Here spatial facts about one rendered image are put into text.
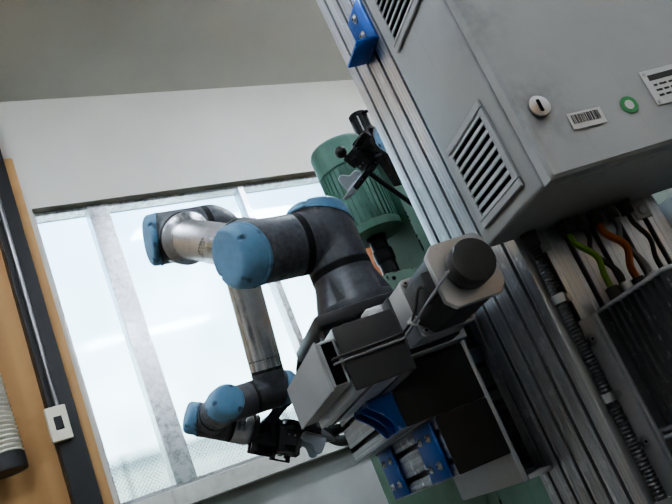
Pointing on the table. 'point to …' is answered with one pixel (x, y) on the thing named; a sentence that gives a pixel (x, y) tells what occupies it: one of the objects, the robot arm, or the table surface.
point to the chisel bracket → (399, 276)
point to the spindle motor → (364, 211)
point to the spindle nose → (383, 253)
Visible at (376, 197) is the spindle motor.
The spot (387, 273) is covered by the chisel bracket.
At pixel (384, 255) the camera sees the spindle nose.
